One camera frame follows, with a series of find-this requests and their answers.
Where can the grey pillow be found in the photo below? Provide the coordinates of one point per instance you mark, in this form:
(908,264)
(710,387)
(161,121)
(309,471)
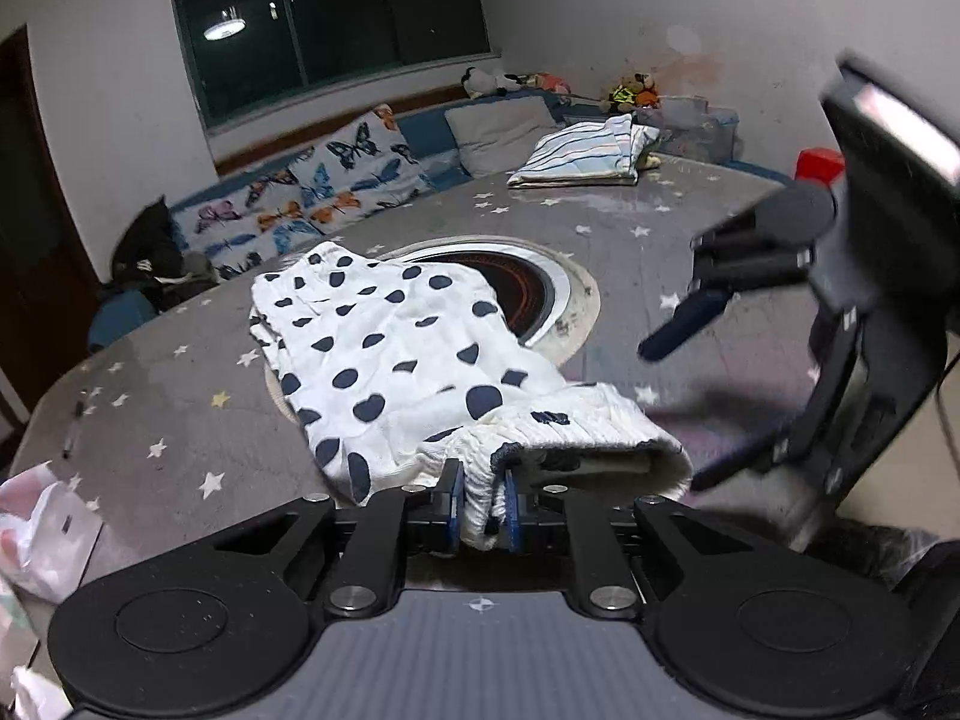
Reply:
(499,131)

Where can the white polka dot pants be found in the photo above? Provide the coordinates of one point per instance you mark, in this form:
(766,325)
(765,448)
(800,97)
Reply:
(397,345)

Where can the blue chair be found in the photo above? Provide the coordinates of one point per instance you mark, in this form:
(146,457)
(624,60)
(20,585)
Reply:
(120,315)

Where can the clear plastic storage box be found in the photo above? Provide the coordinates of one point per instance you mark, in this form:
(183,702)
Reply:
(697,127)

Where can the round black induction cooker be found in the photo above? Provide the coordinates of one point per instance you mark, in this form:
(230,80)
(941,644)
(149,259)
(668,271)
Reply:
(536,289)

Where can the black bag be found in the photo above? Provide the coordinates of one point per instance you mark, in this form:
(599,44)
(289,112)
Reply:
(146,247)

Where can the red box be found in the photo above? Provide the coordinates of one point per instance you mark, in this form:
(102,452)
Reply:
(819,165)

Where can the blue bench sofa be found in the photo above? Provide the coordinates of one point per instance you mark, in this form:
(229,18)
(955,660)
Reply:
(431,139)

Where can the striped folded cloth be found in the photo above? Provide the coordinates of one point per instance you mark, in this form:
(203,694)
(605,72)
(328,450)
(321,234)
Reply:
(581,150)

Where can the black and white plush toy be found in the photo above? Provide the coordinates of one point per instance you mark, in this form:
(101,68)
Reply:
(484,81)

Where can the butterfly printed cushion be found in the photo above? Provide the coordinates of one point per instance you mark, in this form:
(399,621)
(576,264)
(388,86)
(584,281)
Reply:
(322,180)

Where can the white plastic bag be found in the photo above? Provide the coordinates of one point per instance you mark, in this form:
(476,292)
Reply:
(45,532)

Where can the dark wooden door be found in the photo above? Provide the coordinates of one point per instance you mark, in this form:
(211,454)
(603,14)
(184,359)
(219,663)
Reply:
(37,240)

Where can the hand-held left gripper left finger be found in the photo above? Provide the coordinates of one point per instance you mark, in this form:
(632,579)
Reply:
(452,504)

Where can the grey star-printed tablecloth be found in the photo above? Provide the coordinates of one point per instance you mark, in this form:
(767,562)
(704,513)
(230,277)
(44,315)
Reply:
(187,420)

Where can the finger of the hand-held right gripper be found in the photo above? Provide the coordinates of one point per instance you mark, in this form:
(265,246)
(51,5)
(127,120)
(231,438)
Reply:
(701,311)
(750,457)

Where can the pink plush toy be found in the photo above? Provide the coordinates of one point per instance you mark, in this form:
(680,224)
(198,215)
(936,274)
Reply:
(551,82)

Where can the dark glass window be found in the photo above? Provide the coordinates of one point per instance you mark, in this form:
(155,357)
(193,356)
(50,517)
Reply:
(330,15)

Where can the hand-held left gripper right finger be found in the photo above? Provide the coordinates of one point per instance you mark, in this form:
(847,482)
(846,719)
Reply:
(513,511)

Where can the brown and yellow plush toy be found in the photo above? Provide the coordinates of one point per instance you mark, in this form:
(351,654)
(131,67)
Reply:
(636,92)

